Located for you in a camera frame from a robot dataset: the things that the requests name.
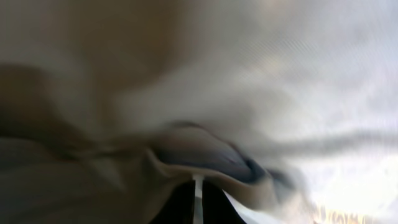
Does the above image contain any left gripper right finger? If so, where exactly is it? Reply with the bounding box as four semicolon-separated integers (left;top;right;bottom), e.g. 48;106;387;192
202;181;246;224

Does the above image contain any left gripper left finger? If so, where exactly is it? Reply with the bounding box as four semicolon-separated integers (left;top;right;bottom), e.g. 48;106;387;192
149;180;195;224

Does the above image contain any light blue t-shirt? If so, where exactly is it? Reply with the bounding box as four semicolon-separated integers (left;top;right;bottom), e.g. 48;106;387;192
1;1;397;223

